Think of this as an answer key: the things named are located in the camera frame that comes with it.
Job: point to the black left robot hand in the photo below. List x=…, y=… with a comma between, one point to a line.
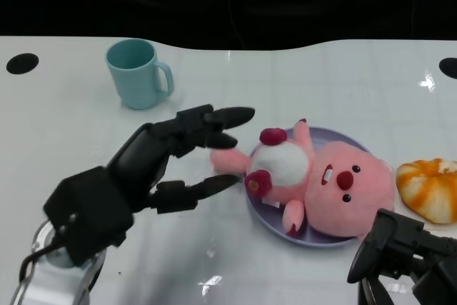
x=89, y=208

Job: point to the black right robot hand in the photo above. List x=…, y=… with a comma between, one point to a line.
x=400, y=244

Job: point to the pink plush doll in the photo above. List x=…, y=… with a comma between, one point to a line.
x=364, y=205

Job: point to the lavender plastic plate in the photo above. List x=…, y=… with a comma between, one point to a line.
x=264, y=219

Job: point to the orange and white bread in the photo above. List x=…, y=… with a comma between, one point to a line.
x=428, y=190

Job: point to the light blue plastic mug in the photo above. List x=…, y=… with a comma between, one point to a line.
x=134, y=83

